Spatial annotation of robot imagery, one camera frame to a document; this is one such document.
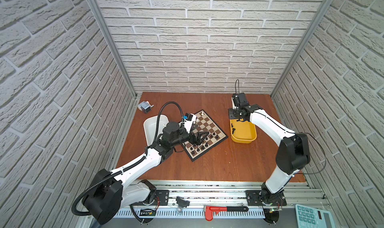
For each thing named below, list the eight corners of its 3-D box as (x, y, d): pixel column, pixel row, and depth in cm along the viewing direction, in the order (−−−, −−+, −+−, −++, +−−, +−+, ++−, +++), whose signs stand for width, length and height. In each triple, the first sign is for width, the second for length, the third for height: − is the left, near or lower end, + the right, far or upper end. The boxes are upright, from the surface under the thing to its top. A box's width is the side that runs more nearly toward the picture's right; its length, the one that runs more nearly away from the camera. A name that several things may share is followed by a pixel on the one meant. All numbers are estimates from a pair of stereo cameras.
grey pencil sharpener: (139, 110, 112) (136, 105, 108) (146, 104, 116) (144, 99, 112) (146, 115, 109) (144, 110, 105) (154, 109, 113) (152, 104, 109)
